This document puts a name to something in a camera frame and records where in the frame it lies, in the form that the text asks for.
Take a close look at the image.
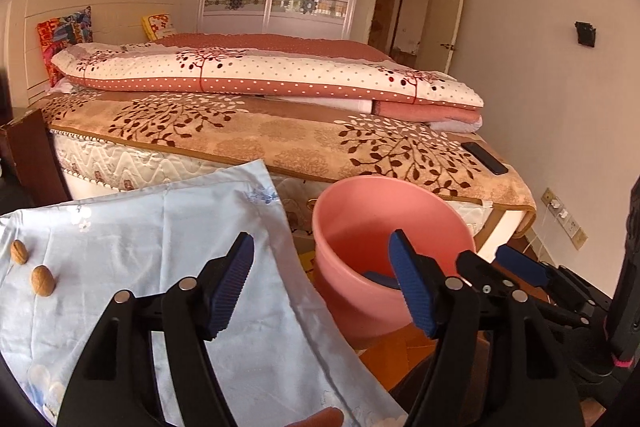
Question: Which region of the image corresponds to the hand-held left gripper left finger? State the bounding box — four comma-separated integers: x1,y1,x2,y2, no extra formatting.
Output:
56,232,256,427

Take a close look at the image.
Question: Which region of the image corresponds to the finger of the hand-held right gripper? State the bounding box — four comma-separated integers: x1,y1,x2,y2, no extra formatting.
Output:
456,249,591,330
495,244,613,313

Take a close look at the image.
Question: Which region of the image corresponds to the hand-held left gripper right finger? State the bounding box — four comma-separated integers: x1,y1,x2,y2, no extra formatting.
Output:
389,229,583,427

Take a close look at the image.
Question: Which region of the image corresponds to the blue foam net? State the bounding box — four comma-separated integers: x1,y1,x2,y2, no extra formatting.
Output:
362,271,401,292

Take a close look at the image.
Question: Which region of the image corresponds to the pink plastic bucket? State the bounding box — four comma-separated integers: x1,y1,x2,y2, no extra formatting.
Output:
311,177,477,343

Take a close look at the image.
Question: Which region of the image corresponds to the person's left hand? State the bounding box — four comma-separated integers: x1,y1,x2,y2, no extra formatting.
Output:
280,407,346,427

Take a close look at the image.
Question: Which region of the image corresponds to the light blue floral cloth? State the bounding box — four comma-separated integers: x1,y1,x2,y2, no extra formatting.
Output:
0,158,408,427

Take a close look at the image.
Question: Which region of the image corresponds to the black phone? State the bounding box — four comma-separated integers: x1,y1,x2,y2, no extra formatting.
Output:
461,141,509,176

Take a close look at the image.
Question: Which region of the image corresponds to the white quilted mattress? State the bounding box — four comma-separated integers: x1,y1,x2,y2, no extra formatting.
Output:
50,132,281,198

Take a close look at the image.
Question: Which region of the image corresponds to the bed with patterned quilts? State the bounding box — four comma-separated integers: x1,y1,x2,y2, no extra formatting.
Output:
40,92,537,212

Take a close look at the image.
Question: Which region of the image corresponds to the dotted tree print quilt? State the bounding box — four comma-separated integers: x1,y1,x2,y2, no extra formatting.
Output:
51,33,484,132

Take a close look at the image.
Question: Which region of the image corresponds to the black leather armchair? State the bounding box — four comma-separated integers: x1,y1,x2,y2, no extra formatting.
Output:
0,67,71,208

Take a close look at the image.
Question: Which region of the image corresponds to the white door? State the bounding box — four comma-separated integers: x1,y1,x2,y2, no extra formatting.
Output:
435,0,469,75

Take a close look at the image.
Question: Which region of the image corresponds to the yellow floral pillow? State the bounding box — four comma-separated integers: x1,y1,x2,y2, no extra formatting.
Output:
141,13,178,41

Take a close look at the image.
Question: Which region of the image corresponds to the cream bed headboard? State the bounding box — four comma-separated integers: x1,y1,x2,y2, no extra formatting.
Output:
0,0,176,108

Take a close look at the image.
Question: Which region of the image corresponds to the colourful printed pillow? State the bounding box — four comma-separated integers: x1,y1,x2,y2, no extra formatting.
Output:
36,5,94,88

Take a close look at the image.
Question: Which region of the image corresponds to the wall socket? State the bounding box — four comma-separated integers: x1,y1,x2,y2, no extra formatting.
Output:
542,187,571,223
569,218,589,251

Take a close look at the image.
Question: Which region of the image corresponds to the black wall bracket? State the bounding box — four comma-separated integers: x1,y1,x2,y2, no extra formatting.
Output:
574,21,597,48

